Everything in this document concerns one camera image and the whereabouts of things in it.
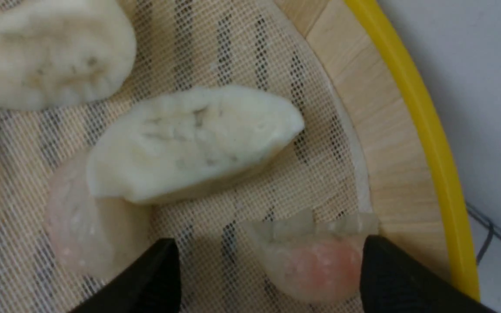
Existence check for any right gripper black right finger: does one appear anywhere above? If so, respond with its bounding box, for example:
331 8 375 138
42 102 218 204
361 235 493 313

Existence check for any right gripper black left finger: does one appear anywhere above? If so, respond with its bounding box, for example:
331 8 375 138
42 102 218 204
71 238 182 313

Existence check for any pink translucent shrimp dumpling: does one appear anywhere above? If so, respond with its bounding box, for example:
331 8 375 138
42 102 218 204
242 209 378 303

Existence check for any white steamed dumpling centre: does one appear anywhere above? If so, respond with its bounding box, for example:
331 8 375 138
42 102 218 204
86 85 305 204

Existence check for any white steamed dumpling top-left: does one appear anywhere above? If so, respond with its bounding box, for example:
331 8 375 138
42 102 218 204
0 0 137 111

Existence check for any pink translucent dumpling left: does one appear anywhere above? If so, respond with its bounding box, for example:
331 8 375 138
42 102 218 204
45 148 151 280

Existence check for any bamboo steamer basket yellow rim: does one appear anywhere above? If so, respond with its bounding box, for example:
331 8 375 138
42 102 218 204
276 0 481 301

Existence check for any white mesh steamer liner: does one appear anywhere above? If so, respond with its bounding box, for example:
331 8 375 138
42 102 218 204
0 0 372 313

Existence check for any white grid tablecloth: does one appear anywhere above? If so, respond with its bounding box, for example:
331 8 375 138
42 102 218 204
379 0 501 313

